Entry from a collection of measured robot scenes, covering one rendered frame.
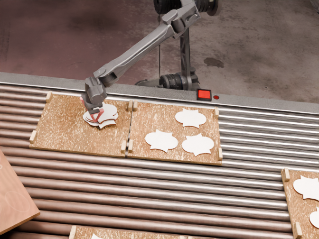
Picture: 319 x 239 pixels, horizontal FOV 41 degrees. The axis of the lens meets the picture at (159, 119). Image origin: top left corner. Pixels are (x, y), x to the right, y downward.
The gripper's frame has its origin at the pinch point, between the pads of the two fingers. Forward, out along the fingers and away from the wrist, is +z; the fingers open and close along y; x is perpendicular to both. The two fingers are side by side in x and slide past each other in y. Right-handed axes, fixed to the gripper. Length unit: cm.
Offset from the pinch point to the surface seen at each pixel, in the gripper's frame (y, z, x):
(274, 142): -46, 4, -72
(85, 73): 146, 96, -54
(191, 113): -15.4, 1.8, -44.6
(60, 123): 3.8, 3.7, 13.9
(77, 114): 5.9, 3.5, 4.7
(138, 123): -10.6, 3.1, -18.5
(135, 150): -24.9, 3.3, -9.6
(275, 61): 93, 93, -226
